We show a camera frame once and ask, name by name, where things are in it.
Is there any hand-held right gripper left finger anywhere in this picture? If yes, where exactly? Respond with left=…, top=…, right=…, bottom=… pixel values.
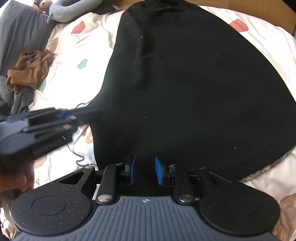
left=59, top=155, right=137, bottom=205

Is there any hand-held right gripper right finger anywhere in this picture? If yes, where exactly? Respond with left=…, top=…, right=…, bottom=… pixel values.
left=154, top=156, right=233, bottom=205

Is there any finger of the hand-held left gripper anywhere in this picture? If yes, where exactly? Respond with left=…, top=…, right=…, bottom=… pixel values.
left=22, top=122, right=90, bottom=139
left=25, top=105, right=103, bottom=127

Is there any black knit garment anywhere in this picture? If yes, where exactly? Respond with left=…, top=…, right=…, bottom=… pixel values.
left=91, top=0, right=296, bottom=197

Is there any person's left hand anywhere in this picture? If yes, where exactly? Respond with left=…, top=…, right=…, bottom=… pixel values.
left=0, top=160, right=35, bottom=193

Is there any grey denim garment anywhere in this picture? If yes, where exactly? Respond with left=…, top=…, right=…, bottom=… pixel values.
left=0, top=75, right=35, bottom=115

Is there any brown cloth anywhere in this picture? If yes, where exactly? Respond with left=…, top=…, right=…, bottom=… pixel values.
left=6, top=49, right=55, bottom=93

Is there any cream printed bed sheet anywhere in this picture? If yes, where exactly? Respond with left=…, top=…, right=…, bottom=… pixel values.
left=0, top=5, right=296, bottom=241

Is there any dark grey pillow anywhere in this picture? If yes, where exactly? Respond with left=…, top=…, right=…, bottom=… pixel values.
left=0, top=0, right=57, bottom=78

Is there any grey neck pillow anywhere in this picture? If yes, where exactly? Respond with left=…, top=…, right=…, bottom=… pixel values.
left=46, top=0, right=103, bottom=23

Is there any dark cloth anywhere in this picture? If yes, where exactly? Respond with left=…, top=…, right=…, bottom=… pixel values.
left=94, top=0, right=130, bottom=14

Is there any brown stuffed toy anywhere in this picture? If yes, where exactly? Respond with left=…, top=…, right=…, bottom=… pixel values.
left=33, top=0, right=53, bottom=16

